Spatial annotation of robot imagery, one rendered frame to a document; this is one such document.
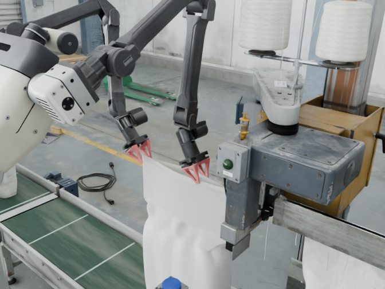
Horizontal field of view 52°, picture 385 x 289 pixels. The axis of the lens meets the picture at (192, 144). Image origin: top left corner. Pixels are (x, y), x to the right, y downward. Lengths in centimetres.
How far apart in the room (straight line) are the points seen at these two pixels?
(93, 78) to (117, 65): 8
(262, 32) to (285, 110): 29
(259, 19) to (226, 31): 608
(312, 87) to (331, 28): 498
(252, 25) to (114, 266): 138
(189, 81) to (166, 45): 699
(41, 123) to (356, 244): 95
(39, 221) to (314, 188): 188
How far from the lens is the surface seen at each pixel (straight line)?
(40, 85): 105
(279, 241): 299
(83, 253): 224
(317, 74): 610
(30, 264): 239
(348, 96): 144
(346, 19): 119
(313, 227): 125
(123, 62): 111
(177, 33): 809
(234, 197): 113
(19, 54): 121
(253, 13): 129
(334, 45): 119
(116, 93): 164
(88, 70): 107
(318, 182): 99
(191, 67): 135
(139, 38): 117
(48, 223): 251
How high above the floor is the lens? 173
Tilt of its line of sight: 23 degrees down
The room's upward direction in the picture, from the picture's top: 2 degrees clockwise
